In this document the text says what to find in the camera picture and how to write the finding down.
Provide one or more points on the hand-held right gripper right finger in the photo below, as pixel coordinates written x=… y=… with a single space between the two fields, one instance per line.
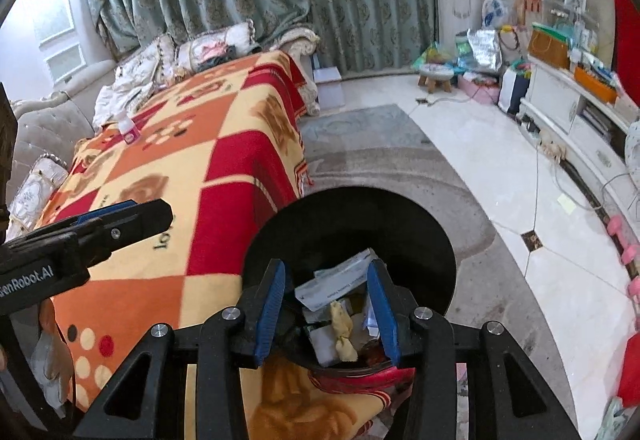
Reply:
x=385 y=315

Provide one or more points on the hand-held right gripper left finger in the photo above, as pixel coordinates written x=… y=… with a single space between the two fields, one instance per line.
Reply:
x=270 y=315

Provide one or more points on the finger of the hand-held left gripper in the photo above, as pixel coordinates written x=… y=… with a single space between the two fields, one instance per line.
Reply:
x=100 y=211
x=140 y=220

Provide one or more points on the yellow paper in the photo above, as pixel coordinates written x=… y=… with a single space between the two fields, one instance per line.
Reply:
x=342 y=330

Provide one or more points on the white blue carton box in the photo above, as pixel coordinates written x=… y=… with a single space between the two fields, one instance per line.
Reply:
x=330 y=292

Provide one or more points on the black trash bin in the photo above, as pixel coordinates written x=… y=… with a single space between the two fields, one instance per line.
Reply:
x=350 y=220

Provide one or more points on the white ruffled lace pillow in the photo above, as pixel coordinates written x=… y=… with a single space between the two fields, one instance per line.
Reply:
x=35 y=190

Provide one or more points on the white bottle with pink label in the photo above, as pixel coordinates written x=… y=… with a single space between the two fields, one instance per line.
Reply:
x=130 y=133

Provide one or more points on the crumpled white floral cloth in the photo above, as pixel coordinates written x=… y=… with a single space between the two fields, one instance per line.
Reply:
x=120 y=100

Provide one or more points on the red orange printed blanket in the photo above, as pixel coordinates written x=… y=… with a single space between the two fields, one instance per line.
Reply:
x=225 y=145

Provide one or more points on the small white window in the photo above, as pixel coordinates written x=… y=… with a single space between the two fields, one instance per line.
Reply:
x=67 y=63

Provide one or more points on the beige floral fringed pillow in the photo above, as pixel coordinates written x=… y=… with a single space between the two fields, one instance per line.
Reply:
x=150 y=58

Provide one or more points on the large white window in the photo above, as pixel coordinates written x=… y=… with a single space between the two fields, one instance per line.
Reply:
x=52 y=5

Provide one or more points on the yellow sticky note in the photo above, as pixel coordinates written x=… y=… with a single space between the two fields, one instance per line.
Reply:
x=567 y=204

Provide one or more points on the white cardboard box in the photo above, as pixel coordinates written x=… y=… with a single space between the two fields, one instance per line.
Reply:
x=330 y=90

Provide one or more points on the white power strip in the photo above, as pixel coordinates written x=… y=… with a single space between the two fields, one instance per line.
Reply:
x=550 y=149

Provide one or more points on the small floral stool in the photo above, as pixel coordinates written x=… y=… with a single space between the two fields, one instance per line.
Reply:
x=435 y=73

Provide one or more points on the pink dumbbell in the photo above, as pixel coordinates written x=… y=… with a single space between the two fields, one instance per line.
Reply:
x=635 y=287
x=617 y=225

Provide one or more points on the red cloth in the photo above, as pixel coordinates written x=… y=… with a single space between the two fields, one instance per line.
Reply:
x=631 y=370

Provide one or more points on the white shopping bag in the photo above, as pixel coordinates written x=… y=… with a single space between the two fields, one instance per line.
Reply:
x=512 y=90

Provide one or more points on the white cabinet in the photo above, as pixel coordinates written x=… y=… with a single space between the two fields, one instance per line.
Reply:
x=565 y=105

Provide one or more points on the silver foil bag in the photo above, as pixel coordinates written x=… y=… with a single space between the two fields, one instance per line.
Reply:
x=485 y=50

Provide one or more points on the orange box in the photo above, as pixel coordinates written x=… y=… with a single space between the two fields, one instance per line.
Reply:
x=595 y=85

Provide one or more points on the brown gift bag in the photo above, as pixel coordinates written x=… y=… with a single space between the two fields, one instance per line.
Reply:
x=547 y=48

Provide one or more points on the blue white plastic bag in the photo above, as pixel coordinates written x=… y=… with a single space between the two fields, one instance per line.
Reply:
x=495 y=13

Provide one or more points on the red hanging panel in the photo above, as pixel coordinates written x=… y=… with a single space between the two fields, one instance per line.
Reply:
x=627 y=35

